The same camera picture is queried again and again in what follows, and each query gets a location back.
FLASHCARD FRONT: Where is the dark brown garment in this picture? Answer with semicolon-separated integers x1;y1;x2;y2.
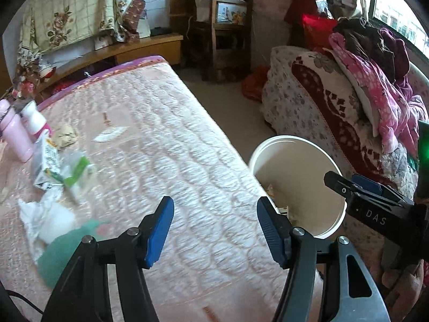
335;18;406;84

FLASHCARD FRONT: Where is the maroon garment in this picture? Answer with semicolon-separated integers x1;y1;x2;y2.
380;28;418;108

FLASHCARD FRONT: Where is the wooden chair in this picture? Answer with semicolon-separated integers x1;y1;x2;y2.
186;0;254;83

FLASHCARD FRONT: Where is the red plastic bag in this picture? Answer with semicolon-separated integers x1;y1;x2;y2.
302;13;339;49

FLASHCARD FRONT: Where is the green white medicine box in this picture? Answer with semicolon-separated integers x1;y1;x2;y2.
62;151;94;205

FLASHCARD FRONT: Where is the floral checked cloth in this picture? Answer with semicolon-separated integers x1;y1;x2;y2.
13;0;148;88

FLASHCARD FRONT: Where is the floral covered sofa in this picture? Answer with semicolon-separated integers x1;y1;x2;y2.
261;45;429;192

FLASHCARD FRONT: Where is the pink spotted garment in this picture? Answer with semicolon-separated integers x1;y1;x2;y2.
328;32;419;155

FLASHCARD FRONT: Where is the beige paper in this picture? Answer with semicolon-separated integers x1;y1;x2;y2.
54;123;79;150

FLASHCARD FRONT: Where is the white plastic bucket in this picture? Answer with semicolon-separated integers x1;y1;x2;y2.
249;135;347;239

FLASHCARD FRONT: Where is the black cable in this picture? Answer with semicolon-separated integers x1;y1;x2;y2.
0;288;44;322

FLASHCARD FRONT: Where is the pink quilted mattress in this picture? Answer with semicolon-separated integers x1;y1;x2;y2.
0;55;322;322

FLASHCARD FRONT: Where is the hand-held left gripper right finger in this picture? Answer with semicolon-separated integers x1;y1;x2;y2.
256;196;391;322

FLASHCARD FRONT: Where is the window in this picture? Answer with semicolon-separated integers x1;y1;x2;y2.
372;0;429;51

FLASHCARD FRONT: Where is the person's right hand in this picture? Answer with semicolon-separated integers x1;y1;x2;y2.
380;262;429;314

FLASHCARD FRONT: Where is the white pill bottle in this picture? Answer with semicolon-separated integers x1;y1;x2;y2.
21;101;52;141

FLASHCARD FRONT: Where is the wooden cabinet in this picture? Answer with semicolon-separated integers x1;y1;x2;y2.
34;34;184;94

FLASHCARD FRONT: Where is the pink thermos bottle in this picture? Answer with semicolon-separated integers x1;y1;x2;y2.
0;99;34;163

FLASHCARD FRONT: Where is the green fluffy sock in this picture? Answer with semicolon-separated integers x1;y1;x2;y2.
37;219;111;289

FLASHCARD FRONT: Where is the printed carton box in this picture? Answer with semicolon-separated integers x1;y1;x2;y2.
216;2;250;24

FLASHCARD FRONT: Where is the crumpled red cloth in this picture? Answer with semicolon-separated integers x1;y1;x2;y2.
242;66;270;100

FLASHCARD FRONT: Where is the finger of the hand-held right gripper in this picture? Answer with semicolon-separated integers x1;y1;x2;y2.
352;174;403;199
323;171;414;210

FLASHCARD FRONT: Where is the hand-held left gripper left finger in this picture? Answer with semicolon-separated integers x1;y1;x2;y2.
42;196;175;322

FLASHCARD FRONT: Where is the green white milk carton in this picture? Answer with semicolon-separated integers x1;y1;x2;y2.
34;134;64;192

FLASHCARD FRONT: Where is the white plastic bag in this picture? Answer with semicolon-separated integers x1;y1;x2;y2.
18;188;76;245

